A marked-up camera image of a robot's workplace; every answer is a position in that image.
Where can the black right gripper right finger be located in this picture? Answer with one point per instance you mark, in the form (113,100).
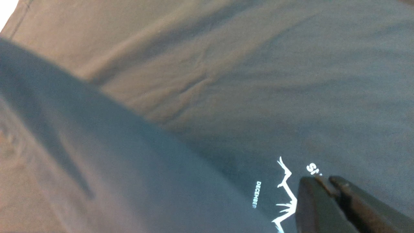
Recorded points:
(367,213)

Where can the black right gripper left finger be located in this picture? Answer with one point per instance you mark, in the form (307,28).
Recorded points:
(317,211)

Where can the gray long-sleeved shirt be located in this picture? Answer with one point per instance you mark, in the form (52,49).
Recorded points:
(200,116)

